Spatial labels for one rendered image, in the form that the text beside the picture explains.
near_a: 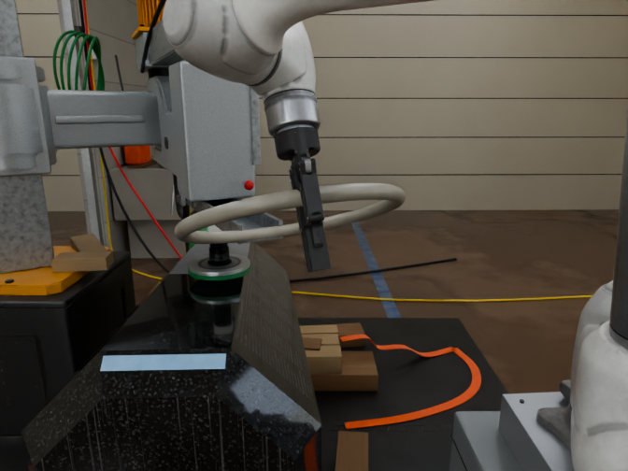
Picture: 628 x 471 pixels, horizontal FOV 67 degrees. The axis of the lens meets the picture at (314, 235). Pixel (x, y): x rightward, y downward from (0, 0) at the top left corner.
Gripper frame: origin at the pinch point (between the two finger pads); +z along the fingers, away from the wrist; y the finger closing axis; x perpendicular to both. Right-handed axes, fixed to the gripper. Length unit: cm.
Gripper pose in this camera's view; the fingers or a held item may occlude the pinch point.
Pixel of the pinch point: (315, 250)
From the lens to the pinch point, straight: 78.1
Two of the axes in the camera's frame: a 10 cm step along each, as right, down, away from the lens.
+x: -9.7, 1.5, -1.7
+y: -1.5, 1.2, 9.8
